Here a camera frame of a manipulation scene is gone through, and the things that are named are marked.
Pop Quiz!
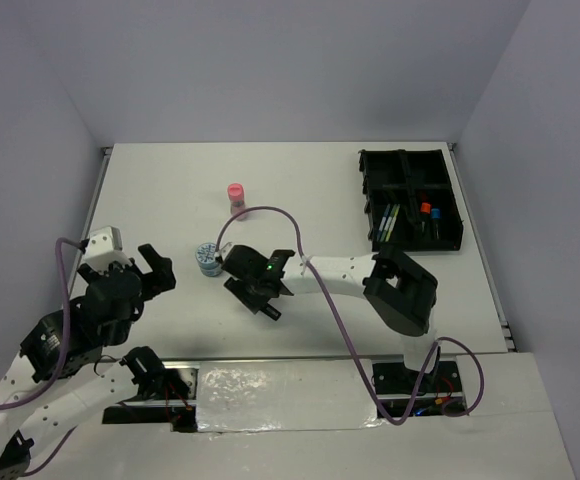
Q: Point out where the pink highlighter marker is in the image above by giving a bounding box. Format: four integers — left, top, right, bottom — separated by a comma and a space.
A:
261, 304, 281, 321

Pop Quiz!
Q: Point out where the blue glitter jar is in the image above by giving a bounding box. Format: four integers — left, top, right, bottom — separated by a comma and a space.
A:
195, 242, 222, 277

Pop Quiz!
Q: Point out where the pink glitter bottle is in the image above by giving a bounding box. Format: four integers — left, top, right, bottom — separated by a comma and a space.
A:
227, 183, 247, 221

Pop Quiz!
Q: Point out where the blue clear pen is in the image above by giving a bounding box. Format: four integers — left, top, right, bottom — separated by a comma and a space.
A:
376, 204, 393, 242

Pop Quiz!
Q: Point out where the yellow green pen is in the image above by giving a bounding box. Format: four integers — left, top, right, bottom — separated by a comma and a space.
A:
382, 204, 401, 243

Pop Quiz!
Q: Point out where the orange highlighter marker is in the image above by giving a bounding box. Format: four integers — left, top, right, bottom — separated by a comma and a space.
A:
419, 202, 432, 237

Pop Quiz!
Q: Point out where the blue highlighter marker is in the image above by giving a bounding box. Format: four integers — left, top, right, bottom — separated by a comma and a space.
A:
430, 208, 442, 241

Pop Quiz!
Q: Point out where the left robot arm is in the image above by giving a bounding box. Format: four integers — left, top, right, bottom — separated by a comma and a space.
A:
0, 239, 190, 479

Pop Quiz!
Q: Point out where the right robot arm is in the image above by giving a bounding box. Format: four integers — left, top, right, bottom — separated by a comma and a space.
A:
215, 245, 440, 391

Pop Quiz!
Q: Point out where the silver foil tape strip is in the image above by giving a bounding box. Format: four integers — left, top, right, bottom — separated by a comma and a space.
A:
196, 360, 380, 433

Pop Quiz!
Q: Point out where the black divided organizer tray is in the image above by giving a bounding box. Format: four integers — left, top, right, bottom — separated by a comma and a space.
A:
359, 149, 464, 252

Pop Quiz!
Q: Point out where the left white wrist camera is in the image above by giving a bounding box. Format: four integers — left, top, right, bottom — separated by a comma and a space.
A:
82, 226, 130, 272

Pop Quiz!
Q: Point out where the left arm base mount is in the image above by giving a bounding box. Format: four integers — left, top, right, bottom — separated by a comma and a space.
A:
102, 346, 198, 433

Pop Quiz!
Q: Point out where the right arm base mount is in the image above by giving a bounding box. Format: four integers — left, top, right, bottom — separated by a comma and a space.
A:
372, 360, 467, 418

